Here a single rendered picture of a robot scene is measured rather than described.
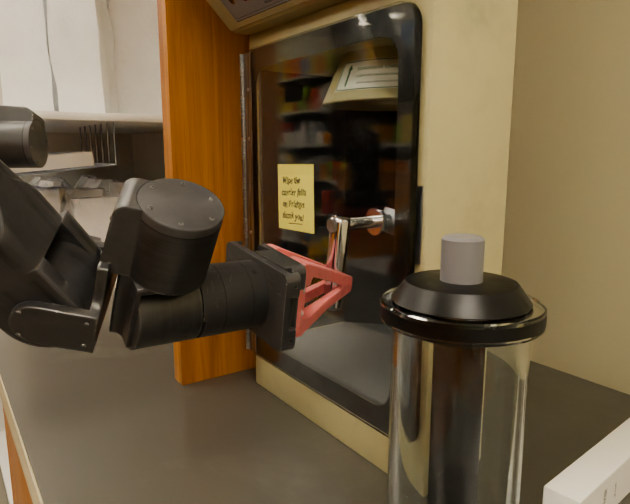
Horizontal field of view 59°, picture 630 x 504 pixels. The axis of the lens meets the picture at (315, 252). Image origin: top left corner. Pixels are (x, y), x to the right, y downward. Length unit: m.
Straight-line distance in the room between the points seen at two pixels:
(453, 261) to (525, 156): 0.60
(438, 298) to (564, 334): 0.61
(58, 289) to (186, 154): 0.41
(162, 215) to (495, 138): 0.33
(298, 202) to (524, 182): 0.44
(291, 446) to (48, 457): 0.26
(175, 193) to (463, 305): 0.20
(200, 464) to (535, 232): 0.61
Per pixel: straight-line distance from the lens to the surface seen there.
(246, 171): 0.74
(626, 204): 0.88
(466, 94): 0.53
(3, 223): 0.39
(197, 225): 0.36
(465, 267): 0.37
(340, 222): 0.49
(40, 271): 0.39
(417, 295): 0.36
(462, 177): 0.53
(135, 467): 0.65
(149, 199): 0.37
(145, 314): 0.40
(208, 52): 0.79
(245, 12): 0.70
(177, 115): 0.76
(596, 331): 0.92
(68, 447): 0.71
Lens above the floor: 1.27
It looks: 10 degrees down
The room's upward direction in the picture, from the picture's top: straight up
